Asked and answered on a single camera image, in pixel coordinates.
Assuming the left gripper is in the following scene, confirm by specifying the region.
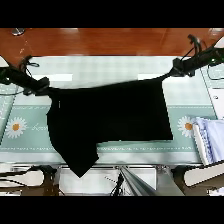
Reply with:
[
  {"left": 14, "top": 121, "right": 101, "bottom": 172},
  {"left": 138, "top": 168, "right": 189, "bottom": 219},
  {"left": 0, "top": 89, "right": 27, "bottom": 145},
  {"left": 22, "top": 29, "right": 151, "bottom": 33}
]
[{"left": 30, "top": 77, "right": 52, "bottom": 98}]

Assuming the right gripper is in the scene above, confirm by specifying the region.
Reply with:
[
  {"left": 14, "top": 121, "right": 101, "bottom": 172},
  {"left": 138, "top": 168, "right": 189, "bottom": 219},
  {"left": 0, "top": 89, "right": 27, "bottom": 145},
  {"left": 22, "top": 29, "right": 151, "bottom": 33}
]
[{"left": 169, "top": 57, "right": 197, "bottom": 78}]

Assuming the black T-shirt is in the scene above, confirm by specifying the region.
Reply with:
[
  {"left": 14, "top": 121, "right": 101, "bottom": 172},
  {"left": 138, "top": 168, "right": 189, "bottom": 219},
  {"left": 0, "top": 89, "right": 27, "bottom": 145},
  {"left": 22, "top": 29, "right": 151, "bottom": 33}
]
[{"left": 45, "top": 73, "right": 175, "bottom": 179}]

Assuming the light blue striped shirt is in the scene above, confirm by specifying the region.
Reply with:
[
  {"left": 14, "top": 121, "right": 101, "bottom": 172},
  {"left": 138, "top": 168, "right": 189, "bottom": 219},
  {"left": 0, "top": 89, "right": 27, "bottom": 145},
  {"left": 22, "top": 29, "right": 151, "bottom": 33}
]
[{"left": 191, "top": 116, "right": 224, "bottom": 166}]

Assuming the black cable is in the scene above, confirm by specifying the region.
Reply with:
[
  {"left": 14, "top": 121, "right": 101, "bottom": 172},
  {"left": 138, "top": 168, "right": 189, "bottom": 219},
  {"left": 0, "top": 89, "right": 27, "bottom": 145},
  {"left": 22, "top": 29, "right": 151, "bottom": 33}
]
[
  {"left": 105, "top": 172, "right": 126, "bottom": 197},
  {"left": 206, "top": 62, "right": 224, "bottom": 82}
]

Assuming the silver frame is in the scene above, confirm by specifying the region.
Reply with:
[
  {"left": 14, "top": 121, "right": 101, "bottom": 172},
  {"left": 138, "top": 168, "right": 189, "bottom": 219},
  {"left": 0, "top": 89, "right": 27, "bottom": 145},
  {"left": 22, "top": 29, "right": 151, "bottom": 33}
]
[{"left": 0, "top": 161, "right": 224, "bottom": 197}]

